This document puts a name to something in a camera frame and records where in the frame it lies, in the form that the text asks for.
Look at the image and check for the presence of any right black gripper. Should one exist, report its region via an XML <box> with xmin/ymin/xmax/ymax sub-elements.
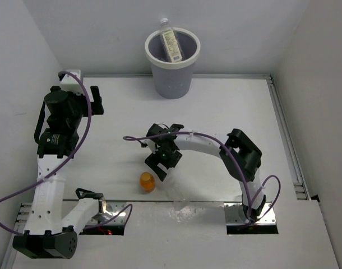
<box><xmin>146</xmin><ymin>145</ymin><xmax>183</xmax><ymax>180</ymax></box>

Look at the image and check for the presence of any small orange bottle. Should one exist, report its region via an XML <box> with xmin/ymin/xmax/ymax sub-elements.
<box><xmin>140</xmin><ymin>172</ymin><xmax>156</xmax><ymax>192</ymax></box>

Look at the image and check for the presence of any clear bottle cream label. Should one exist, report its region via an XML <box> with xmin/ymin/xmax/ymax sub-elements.
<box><xmin>159</xmin><ymin>18</ymin><xmax>183</xmax><ymax>63</ymax></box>

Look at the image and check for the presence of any clear ribbed unlabelled bottle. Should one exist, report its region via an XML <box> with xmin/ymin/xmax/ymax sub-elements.
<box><xmin>160</xmin><ymin>171</ymin><xmax>191</xmax><ymax>202</ymax></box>

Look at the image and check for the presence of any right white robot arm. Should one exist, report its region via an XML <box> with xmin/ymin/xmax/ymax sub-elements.
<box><xmin>141</xmin><ymin>124</ymin><xmax>266</xmax><ymax>222</ymax></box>

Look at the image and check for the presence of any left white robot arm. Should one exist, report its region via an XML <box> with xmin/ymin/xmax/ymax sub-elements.
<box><xmin>12</xmin><ymin>86</ymin><xmax>106</xmax><ymax>259</ymax></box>

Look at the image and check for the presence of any grey plastic waste bin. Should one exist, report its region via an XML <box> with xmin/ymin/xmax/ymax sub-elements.
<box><xmin>144</xmin><ymin>27</ymin><xmax>201</xmax><ymax>99</ymax></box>

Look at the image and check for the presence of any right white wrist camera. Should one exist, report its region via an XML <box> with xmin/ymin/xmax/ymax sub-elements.
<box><xmin>141</xmin><ymin>139</ymin><xmax>157</xmax><ymax>153</ymax></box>

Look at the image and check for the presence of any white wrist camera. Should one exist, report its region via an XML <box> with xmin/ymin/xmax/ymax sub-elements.
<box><xmin>141</xmin><ymin>139</ymin><xmax>157</xmax><ymax>153</ymax></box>
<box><xmin>58</xmin><ymin>69</ymin><xmax>83</xmax><ymax>95</ymax></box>

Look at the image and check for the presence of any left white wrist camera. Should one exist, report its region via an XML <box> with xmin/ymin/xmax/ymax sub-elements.
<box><xmin>58</xmin><ymin>69</ymin><xmax>83</xmax><ymax>95</ymax></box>

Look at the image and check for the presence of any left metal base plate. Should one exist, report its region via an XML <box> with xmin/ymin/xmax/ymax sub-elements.
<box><xmin>98</xmin><ymin>201</ymin><xmax>130</xmax><ymax>226</ymax></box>

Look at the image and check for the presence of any metal base plate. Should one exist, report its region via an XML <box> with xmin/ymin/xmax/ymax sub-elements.
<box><xmin>98</xmin><ymin>201</ymin><xmax>130</xmax><ymax>226</ymax></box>
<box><xmin>224</xmin><ymin>202</ymin><xmax>276</xmax><ymax>226</ymax></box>

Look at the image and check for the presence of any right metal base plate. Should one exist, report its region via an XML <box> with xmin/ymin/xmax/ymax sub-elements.
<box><xmin>224</xmin><ymin>202</ymin><xmax>276</xmax><ymax>226</ymax></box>

